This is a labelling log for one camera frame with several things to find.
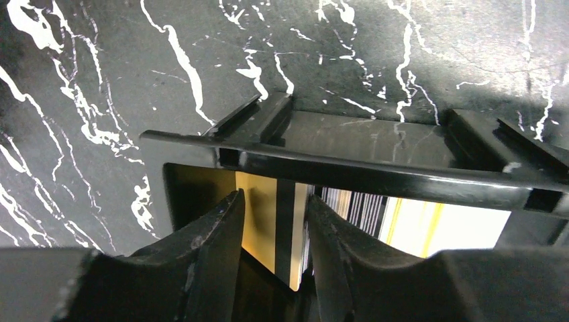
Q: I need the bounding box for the gold yellow VIP card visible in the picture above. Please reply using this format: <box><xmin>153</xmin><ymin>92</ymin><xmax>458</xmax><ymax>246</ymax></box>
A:
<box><xmin>236</xmin><ymin>172</ymin><xmax>313</xmax><ymax>292</ymax></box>

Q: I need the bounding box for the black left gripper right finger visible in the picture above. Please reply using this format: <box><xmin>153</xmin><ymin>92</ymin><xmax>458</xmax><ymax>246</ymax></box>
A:
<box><xmin>307</xmin><ymin>195</ymin><xmax>568</xmax><ymax>321</ymax></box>

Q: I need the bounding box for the black card storage box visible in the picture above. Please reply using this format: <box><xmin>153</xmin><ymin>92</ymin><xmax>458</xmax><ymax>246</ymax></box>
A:
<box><xmin>140</xmin><ymin>93</ymin><xmax>568</xmax><ymax>227</ymax></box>

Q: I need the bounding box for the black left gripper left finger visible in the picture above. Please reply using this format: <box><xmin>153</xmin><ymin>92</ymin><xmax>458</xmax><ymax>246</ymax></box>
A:
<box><xmin>1</xmin><ymin>190</ymin><xmax>245</xmax><ymax>321</ymax></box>

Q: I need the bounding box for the stack of cards in box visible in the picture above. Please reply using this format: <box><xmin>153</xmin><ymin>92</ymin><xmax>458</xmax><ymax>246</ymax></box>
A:
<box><xmin>307</xmin><ymin>186</ymin><xmax>511</xmax><ymax>258</ymax></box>

